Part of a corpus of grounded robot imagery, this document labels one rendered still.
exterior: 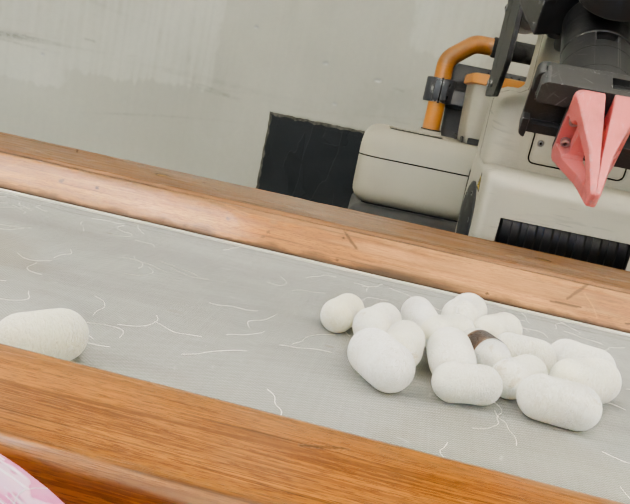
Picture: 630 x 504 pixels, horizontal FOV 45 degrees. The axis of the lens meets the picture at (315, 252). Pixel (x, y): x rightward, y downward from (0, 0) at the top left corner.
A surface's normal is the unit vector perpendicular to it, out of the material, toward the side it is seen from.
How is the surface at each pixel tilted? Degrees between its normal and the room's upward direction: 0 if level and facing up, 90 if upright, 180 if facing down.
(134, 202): 45
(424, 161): 90
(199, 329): 0
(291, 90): 90
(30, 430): 0
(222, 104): 90
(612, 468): 0
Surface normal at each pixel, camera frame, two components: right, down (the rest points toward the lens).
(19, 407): 0.19, -0.96
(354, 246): 0.03, -0.55
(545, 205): -0.11, 0.33
